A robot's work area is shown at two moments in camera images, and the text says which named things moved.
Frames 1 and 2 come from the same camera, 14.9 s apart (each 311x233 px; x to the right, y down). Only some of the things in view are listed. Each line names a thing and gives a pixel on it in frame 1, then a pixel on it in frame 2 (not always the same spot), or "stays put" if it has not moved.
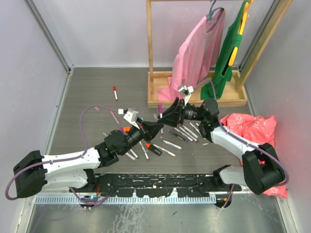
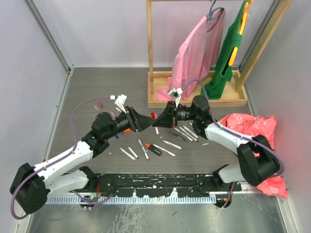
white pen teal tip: (169, 143) stays put
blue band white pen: (134, 154) stays put
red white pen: (114, 89) to (153, 117)
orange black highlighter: (153, 149) stays put
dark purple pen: (178, 136) stays put
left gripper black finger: (151, 130) to (142, 122)
